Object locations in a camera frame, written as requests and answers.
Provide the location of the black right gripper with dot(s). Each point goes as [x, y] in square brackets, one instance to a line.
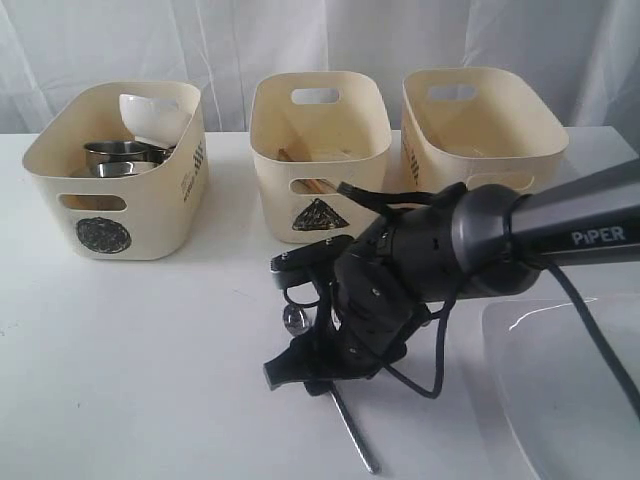
[347, 343]

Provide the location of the steel spoon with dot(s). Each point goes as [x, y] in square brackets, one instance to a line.
[297, 323]

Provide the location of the steel mug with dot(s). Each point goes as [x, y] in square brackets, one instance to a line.
[98, 152]
[158, 155]

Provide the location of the white square plate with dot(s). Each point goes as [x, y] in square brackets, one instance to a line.
[566, 410]

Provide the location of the steel bowl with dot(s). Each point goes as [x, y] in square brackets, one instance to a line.
[123, 169]

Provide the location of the white plastic bowl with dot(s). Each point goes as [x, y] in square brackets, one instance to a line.
[156, 121]

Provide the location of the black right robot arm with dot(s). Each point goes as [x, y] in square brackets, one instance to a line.
[425, 251]

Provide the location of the cream bin with circle mark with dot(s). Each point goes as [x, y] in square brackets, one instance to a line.
[142, 217]

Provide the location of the cream bin with triangle mark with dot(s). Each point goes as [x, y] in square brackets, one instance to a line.
[335, 125]

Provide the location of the cream bin with square mark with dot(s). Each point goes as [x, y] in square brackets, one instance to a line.
[477, 125]

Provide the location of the white backdrop curtain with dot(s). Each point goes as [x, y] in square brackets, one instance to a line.
[582, 57]

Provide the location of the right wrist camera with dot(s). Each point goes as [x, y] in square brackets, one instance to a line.
[293, 268]

